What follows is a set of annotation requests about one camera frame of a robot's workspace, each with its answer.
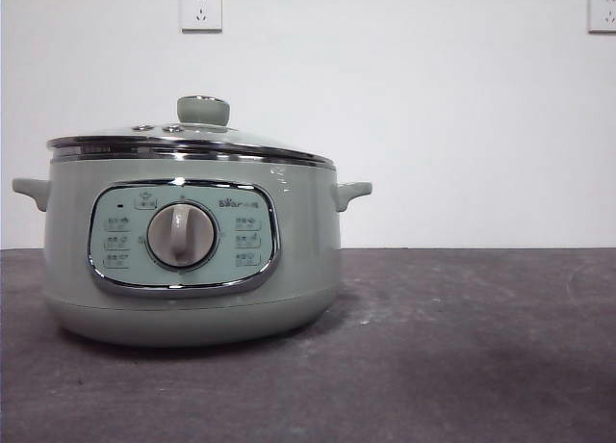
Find glass lid with green knob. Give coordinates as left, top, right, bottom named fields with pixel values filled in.
left=46, top=94, right=336, bottom=168

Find white wall socket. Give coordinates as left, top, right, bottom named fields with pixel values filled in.
left=180, top=0, right=224, bottom=34
left=586, top=0, right=616, bottom=35

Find pale green electric cooking pot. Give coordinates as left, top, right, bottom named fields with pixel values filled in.
left=12, top=148, right=373, bottom=349

